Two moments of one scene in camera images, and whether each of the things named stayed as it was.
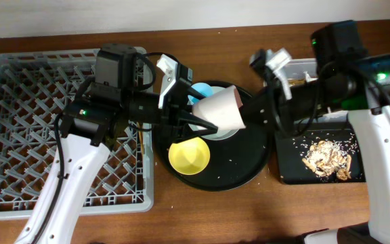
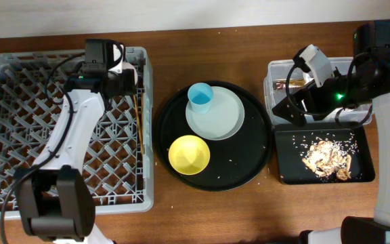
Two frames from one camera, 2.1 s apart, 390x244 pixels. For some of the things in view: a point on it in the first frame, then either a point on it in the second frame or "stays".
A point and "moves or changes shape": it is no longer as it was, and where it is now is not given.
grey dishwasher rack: (21, 95) stays
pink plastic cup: (222, 110) moves or changes shape
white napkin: (309, 78) stays
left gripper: (169, 113) -> (127, 83)
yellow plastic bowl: (190, 156) stays
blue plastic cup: (202, 89) stays
